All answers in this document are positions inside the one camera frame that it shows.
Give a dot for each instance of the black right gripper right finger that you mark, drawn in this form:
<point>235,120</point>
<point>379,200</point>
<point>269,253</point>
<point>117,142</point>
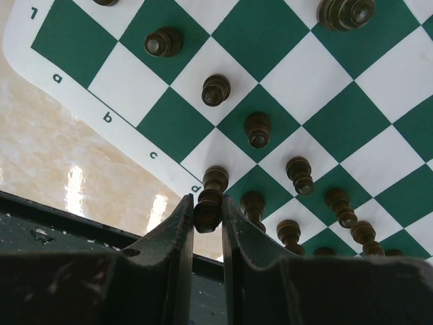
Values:
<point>266,284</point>

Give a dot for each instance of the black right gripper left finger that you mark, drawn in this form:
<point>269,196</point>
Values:
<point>148,282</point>

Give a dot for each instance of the dark queen piece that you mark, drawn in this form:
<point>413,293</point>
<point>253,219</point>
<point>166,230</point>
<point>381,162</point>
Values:
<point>207,213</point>

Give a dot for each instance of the green white chess mat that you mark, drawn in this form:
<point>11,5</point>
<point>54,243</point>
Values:
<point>171,83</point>

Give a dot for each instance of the dark bishop piece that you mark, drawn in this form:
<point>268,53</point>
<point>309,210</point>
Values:
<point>288,231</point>

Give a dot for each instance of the dark king piece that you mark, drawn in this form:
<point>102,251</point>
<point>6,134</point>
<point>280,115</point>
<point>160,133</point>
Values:
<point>253,206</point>

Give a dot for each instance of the dark pawn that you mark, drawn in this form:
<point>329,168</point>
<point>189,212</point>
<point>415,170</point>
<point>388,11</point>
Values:
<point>257,127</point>
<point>338,201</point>
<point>298,170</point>
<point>364,234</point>

